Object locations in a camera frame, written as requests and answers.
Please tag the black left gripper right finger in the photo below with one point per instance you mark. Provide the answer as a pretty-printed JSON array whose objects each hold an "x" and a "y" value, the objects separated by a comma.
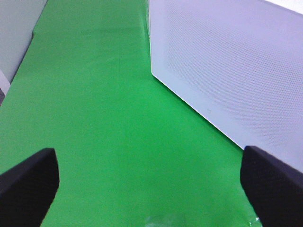
[{"x": 273, "y": 188}]

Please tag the white microwave door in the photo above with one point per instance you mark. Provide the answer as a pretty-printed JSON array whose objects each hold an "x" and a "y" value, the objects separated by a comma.
[{"x": 238, "y": 63}]

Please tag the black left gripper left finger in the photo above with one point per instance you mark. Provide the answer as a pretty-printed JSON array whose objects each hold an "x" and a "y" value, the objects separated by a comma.
[{"x": 28, "y": 189}]

